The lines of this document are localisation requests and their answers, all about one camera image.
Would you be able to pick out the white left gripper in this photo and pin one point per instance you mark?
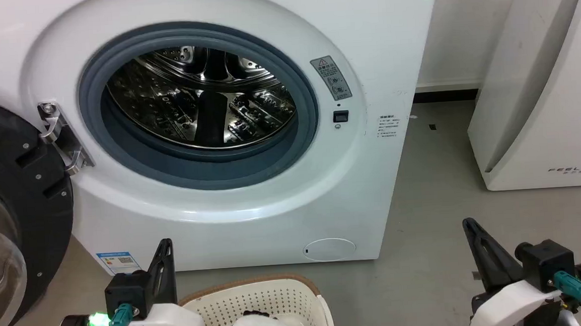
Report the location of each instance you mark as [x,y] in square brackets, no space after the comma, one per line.
[169,324]

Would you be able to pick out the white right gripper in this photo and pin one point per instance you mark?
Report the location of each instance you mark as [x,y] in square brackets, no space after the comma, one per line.
[511,306]

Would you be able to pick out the black round washer door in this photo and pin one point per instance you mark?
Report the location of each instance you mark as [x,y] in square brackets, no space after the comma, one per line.
[15,200]

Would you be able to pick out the stainless steel washing machine drum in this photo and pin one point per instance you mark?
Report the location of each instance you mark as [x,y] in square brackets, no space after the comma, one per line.
[166,105]

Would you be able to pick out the blue energy label sticker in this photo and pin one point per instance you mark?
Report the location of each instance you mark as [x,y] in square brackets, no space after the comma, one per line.
[119,262]

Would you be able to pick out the white perforated laundry basket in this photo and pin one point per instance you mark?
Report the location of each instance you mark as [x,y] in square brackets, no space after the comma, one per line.
[273,297]

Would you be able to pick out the round white filter cover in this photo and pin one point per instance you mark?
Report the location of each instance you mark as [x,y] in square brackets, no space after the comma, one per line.
[329,249]

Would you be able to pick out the small printed text sticker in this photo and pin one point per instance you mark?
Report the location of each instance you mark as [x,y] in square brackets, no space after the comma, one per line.
[388,127]

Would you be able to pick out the metal door hinge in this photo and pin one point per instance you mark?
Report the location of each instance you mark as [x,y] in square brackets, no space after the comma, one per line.
[62,139]

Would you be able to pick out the white air purifier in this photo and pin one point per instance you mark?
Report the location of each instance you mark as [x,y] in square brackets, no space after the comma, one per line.
[543,92]

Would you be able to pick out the black door latch socket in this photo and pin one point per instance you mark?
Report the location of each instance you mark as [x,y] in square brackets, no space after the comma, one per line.
[340,116]

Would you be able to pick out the grey rubber door gasket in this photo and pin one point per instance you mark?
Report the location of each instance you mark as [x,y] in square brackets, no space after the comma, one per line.
[312,111]

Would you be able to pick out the white front-load washing machine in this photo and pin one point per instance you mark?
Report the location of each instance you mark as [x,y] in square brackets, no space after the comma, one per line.
[389,51]

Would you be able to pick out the grey warning sticker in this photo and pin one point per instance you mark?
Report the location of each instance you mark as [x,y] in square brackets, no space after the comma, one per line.
[331,77]

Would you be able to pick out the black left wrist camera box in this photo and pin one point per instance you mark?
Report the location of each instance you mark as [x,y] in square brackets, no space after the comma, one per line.
[127,294]

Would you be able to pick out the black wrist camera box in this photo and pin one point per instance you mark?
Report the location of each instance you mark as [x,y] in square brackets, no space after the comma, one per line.
[546,263]
[127,294]

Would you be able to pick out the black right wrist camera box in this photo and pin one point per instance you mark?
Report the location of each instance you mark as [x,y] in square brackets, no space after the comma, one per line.
[546,263]

